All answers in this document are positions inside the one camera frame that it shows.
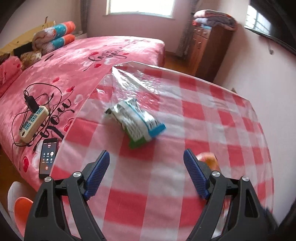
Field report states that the green white snack bag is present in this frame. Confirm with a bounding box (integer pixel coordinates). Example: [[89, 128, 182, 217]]
[[105, 98, 166, 149]]

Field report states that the orange trash bucket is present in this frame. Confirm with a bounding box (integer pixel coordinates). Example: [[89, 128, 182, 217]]
[[14, 197, 33, 237]]

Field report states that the orange blue snack wrapper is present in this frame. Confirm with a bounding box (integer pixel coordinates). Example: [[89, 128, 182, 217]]
[[196, 152, 221, 172]]

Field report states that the black smartphone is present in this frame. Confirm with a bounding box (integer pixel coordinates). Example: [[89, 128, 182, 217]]
[[39, 138, 59, 179]]

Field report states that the red checkered tablecloth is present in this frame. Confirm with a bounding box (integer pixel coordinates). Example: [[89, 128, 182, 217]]
[[52, 62, 274, 240]]

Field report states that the white stool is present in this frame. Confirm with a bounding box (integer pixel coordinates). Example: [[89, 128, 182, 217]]
[[8, 181, 32, 226]]

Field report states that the cream power strip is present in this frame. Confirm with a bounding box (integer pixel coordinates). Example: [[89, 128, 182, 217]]
[[19, 105, 49, 144]]

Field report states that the pink bed blanket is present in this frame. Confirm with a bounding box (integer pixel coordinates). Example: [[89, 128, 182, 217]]
[[1, 36, 165, 189]]

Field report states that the brown wooden cabinet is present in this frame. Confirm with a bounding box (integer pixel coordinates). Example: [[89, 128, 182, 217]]
[[187, 26, 233, 82]]

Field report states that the brown floral pillow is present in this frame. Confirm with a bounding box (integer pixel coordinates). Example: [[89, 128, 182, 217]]
[[20, 51, 42, 70]]

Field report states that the folded pink love blanket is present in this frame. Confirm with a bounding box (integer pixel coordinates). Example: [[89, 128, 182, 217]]
[[0, 56, 23, 97]]

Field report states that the rolled colourful quilt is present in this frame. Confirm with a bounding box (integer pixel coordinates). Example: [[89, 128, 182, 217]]
[[32, 21, 76, 55]]

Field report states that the yellow headboard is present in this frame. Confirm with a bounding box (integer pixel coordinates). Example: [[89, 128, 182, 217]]
[[1, 21, 56, 57]]

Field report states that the folded blanket on cabinet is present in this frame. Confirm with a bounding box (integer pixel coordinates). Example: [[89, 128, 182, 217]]
[[192, 9, 238, 31]]

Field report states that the window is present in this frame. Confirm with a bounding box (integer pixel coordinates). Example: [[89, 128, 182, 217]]
[[106, 0, 176, 18]]

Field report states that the grey curtain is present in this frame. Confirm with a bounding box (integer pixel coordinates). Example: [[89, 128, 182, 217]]
[[80, 0, 91, 33]]

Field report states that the black charger with cable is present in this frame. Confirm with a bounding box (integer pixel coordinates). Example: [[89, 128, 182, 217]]
[[11, 83, 75, 150]]

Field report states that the wall mounted black television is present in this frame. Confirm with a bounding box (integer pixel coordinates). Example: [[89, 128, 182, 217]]
[[244, 0, 295, 54]]

